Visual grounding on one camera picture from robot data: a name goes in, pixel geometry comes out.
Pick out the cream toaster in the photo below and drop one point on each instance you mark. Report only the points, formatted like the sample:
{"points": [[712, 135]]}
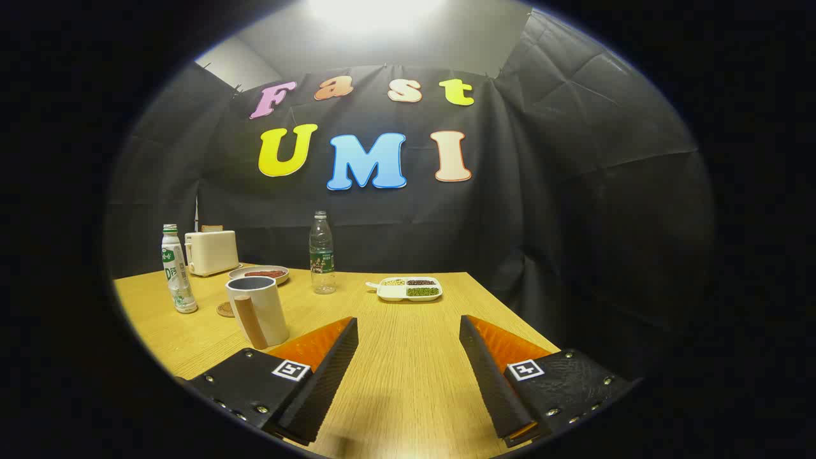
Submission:
{"points": [[213, 252]]}

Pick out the wooden table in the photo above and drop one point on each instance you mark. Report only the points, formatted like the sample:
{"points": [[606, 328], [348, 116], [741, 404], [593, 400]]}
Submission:
{"points": [[408, 344]]}

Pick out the white juice bottle green label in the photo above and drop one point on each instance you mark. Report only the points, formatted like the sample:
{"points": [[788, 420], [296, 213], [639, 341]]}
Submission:
{"points": [[178, 280]]}

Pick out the clear plastic water bottle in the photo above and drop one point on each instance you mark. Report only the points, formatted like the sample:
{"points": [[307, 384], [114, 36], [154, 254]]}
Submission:
{"points": [[322, 261]]}

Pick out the red meat slices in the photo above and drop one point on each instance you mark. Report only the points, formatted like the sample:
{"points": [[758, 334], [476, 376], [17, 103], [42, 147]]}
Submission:
{"points": [[264, 274]]}

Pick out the black backdrop cloth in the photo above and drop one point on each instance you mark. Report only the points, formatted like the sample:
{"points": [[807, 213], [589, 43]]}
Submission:
{"points": [[542, 191]]}

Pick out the ceiling light panel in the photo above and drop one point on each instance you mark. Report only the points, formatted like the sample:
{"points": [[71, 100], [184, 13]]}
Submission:
{"points": [[376, 13]]}

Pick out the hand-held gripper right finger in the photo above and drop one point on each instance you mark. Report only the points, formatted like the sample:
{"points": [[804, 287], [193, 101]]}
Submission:
{"points": [[494, 389]]}

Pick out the round cork coaster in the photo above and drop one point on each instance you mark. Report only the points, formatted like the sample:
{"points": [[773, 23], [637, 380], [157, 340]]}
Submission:
{"points": [[224, 310]]}

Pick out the white divided bean tray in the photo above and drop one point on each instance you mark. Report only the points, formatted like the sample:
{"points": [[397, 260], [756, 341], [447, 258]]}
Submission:
{"points": [[398, 293]]}

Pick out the toast slice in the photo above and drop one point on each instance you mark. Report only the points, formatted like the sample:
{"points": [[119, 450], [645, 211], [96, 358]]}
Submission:
{"points": [[212, 228]]}

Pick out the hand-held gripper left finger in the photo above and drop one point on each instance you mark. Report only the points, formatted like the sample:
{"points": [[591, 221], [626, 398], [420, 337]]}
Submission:
{"points": [[319, 389]]}

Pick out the round grey plate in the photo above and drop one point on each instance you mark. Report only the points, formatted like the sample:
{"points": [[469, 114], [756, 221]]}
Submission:
{"points": [[237, 274]]}

